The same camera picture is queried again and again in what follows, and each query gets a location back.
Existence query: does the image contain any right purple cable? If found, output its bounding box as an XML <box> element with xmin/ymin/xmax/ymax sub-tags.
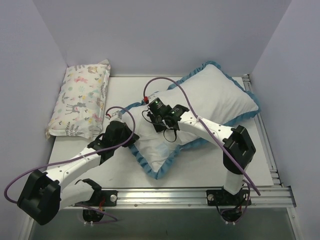
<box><xmin>142</xmin><ymin>76</ymin><xmax>261</xmax><ymax>197</ymax></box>

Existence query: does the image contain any blue white plush pillowcase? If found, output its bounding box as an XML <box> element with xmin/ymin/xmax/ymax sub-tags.
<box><xmin>122</xmin><ymin>61</ymin><xmax>260</xmax><ymax>180</ymax></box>

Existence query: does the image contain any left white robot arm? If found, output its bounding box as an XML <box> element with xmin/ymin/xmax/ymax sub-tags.
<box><xmin>17</xmin><ymin>120</ymin><xmax>139</xmax><ymax>226</ymax></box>

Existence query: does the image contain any right aluminium side rail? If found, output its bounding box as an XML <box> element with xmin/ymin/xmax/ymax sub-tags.
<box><xmin>241</xmin><ymin>73</ymin><xmax>286</xmax><ymax>188</ymax></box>

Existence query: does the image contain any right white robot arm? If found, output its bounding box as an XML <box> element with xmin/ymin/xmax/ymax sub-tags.
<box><xmin>147</xmin><ymin>97</ymin><xmax>260</xmax><ymax>205</ymax></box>

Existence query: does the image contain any purple cable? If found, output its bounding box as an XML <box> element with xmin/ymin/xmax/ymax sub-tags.
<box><xmin>142</xmin><ymin>76</ymin><xmax>261</xmax><ymax>197</ymax></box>
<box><xmin>4</xmin><ymin>106</ymin><xmax>137</xmax><ymax>222</ymax></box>

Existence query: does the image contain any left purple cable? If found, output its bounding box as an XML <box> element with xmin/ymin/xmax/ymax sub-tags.
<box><xmin>4</xmin><ymin>106</ymin><xmax>137</xmax><ymax>222</ymax></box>

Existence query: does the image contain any animal print white pillow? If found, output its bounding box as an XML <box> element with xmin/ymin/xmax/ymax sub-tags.
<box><xmin>45</xmin><ymin>59</ymin><xmax>111</xmax><ymax>140</ymax></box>

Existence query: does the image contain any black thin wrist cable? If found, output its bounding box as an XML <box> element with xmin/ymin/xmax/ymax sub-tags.
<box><xmin>141</xmin><ymin>109</ymin><xmax>180</xmax><ymax>143</ymax></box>

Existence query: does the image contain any aluminium mounting rail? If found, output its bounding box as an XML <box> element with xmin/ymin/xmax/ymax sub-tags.
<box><xmin>39</xmin><ymin>183</ymin><xmax>296</xmax><ymax>210</ymax></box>

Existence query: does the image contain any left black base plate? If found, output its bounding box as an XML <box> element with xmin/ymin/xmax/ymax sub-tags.
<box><xmin>76</xmin><ymin>189</ymin><xmax>118</xmax><ymax>207</ymax></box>

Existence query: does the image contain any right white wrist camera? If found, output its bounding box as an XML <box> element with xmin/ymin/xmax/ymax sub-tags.
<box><xmin>142</xmin><ymin>94</ymin><xmax>157</xmax><ymax>105</ymax></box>

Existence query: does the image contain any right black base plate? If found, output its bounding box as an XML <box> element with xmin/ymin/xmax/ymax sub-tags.
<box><xmin>206</xmin><ymin>188</ymin><xmax>252</xmax><ymax>207</ymax></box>

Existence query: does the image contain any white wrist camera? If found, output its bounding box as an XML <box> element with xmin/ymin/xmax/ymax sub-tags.
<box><xmin>105</xmin><ymin>110</ymin><xmax>122</xmax><ymax>121</ymax></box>
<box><xmin>142</xmin><ymin>94</ymin><xmax>157</xmax><ymax>105</ymax></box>

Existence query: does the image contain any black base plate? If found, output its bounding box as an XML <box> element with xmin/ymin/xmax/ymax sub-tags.
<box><xmin>76</xmin><ymin>189</ymin><xmax>118</xmax><ymax>207</ymax></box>
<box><xmin>206</xmin><ymin>188</ymin><xmax>252</xmax><ymax>207</ymax></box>

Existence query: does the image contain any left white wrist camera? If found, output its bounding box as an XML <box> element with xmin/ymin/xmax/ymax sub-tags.
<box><xmin>105</xmin><ymin>110</ymin><xmax>122</xmax><ymax>121</ymax></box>

